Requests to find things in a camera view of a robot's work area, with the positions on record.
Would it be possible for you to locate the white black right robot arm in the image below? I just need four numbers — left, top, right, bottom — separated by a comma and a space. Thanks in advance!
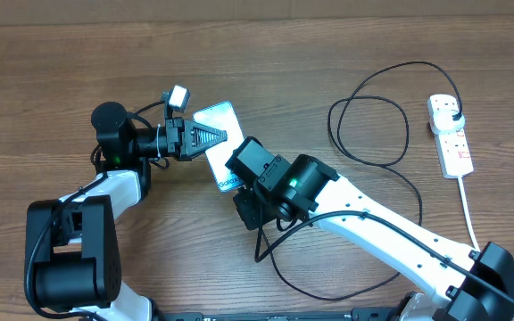
226, 136, 514, 320

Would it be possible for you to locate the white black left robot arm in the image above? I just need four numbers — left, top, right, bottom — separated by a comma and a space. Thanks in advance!
24, 102, 228, 320

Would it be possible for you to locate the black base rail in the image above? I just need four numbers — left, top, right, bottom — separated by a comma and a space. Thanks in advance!
153, 307, 421, 321

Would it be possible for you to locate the white power strip cord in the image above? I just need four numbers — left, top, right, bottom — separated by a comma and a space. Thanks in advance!
456, 176, 481, 252

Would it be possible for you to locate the white charger plug adapter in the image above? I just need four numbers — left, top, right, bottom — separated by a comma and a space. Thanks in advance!
429, 110, 466, 135

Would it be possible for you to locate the Galaxy S24 smartphone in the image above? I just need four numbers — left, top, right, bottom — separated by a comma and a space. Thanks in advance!
193, 101, 245, 193

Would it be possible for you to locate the black USB charging cable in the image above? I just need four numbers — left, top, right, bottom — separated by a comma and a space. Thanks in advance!
253, 61, 464, 302

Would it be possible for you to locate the white power strip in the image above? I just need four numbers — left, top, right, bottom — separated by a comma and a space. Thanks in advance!
427, 94, 474, 178

